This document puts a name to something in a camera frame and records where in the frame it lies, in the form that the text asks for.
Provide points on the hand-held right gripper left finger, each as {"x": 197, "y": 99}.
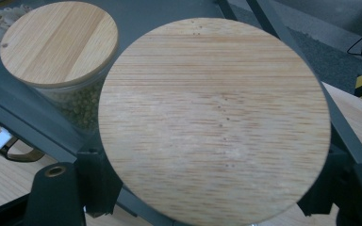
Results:
{"x": 56, "y": 197}

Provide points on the glass jar of green beans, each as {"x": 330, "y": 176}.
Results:
{"x": 59, "y": 44}

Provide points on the wooden cylinder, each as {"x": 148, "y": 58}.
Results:
{"x": 213, "y": 125}

